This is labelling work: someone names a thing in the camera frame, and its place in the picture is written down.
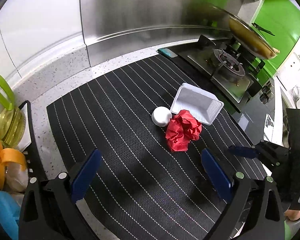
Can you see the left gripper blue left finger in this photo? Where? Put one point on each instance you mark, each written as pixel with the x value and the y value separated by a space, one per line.
pixel 83 173

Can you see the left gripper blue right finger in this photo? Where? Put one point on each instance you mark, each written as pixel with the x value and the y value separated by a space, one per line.
pixel 218 177

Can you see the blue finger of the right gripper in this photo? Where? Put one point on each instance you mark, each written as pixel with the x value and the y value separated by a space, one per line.
pixel 245 152

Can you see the red paper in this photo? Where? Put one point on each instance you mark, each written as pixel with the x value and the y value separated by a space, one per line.
pixel 181 130

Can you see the person's right hand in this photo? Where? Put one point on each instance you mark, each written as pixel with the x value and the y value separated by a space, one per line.
pixel 292 215

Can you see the white foam tray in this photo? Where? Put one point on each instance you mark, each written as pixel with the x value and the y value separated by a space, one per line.
pixel 202 105

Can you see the blue lidded container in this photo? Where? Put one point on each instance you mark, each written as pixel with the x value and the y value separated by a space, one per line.
pixel 9 215

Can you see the orange lidded bottle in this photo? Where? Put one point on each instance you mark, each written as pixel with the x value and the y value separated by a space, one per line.
pixel 13 170

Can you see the gas stove top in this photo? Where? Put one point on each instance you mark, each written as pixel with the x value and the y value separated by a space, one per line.
pixel 234 72

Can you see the white foam cup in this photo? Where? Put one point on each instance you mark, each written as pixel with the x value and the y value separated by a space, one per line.
pixel 161 116

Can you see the black striped counter mat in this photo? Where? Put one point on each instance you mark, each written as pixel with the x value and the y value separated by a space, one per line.
pixel 142 190

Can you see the green lidded oil jug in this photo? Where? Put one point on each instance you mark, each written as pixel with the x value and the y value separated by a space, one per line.
pixel 12 119

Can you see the frying pan with lid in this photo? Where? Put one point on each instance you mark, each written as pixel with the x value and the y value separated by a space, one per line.
pixel 248 37

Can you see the teal sponge piece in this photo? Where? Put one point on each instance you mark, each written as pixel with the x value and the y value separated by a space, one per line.
pixel 167 52

